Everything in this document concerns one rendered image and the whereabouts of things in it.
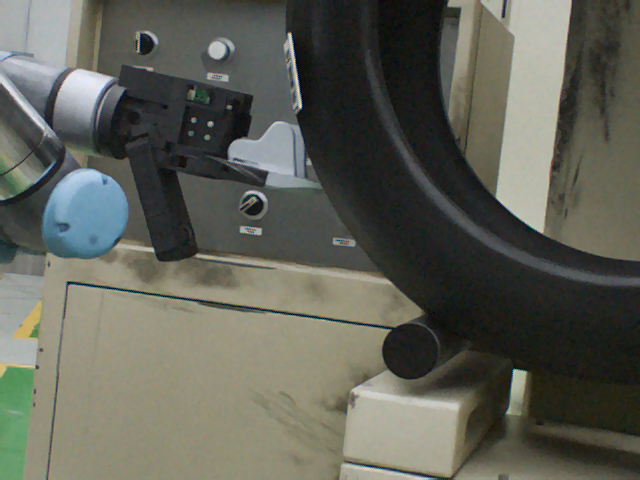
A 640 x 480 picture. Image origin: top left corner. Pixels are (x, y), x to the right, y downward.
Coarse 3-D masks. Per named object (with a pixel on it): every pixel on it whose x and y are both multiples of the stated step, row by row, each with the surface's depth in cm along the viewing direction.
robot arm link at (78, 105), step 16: (80, 80) 120; (96, 80) 120; (112, 80) 121; (64, 96) 119; (80, 96) 119; (96, 96) 119; (64, 112) 119; (80, 112) 119; (96, 112) 119; (64, 128) 120; (80, 128) 119; (96, 128) 119; (64, 144) 121; (80, 144) 120; (96, 144) 121
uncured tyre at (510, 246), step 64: (320, 0) 105; (384, 0) 129; (448, 0) 132; (320, 64) 105; (384, 64) 130; (320, 128) 106; (384, 128) 103; (448, 128) 130; (384, 192) 104; (448, 192) 130; (384, 256) 106; (448, 256) 102; (512, 256) 100; (576, 256) 127; (448, 320) 106; (512, 320) 102; (576, 320) 100
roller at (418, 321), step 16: (416, 320) 106; (432, 320) 108; (400, 336) 104; (416, 336) 103; (432, 336) 103; (448, 336) 109; (384, 352) 104; (400, 352) 104; (416, 352) 103; (432, 352) 103; (448, 352) 108; (400, 368) 104; (416, 368) 103; (432, 368) 104
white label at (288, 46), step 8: (288, 40) 105; (288, 48) 106; (288, 56) 107; (288, 64) 107; (288, 72) 108; (296, 80) 105; (296, 88) 105; (296, 96) 105; (296, 104) 106; (296, 112) 108
